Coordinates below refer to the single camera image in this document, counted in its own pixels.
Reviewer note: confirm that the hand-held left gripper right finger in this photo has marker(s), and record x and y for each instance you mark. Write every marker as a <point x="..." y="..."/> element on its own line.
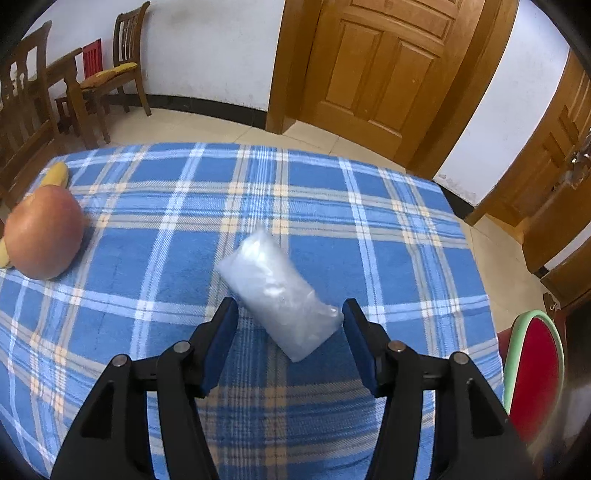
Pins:
<point x="364" y="355"/>

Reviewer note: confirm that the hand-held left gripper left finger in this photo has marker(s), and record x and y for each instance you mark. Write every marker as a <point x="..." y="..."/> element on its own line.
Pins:
<point x="217" y="355"/>

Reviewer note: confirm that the clear plastic bag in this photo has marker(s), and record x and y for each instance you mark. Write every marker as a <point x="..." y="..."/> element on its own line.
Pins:
<point x="277" y="286"/>

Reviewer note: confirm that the red basin with green rim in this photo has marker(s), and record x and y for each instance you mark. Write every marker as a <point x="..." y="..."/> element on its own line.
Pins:
<point x="535" y="364"/>

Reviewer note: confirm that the blue plaid tablecloth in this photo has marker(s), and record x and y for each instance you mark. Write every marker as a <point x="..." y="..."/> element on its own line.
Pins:
<point x="161" y="221"/>

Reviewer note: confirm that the reddish apple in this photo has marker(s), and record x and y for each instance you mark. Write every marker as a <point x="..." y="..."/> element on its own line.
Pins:
<point x="44" y="230"/>

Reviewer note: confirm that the yellow banana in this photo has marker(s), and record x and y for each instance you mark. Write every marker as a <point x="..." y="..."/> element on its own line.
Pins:
<point x="55" y="175"/>

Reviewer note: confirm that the wooden panel door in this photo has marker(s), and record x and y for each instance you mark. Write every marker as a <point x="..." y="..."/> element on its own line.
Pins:
<point x="545" y="175"/>
<point x="383" y="69"/>

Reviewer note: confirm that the yellow seat cushion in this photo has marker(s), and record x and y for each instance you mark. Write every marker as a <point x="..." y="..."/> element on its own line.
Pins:
<point x="111" y="74"/>

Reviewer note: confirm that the wooden table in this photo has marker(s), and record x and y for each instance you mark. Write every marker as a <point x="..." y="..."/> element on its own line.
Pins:
<point x="74" y="83"/>

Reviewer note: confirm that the wooden chair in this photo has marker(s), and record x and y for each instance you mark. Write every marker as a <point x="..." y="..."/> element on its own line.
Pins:
<point x="25" y="106"/>
<point x="131" y="32"/>

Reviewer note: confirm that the small red chair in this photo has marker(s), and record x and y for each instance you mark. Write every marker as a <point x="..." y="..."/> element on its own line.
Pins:
<point x="92" y="55"/>

